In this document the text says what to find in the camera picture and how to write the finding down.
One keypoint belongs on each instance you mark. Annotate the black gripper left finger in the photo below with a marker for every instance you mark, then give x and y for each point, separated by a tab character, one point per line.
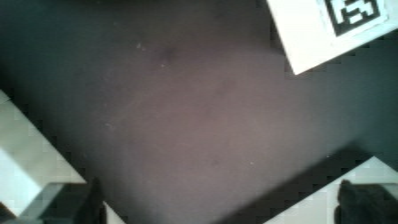
73	203

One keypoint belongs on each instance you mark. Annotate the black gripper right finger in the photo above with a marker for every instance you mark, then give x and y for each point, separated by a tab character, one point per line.
366	203

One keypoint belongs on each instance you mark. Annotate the white marker sheet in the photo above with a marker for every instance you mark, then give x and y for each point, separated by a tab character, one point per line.
327	26

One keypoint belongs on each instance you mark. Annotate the white right side rail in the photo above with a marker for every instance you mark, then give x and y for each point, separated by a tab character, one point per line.
313	210

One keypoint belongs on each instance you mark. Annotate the white rail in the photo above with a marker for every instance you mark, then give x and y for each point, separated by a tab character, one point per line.
313	210
32	164

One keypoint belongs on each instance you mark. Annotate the white front rail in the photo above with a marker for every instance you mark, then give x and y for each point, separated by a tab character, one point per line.
32	164

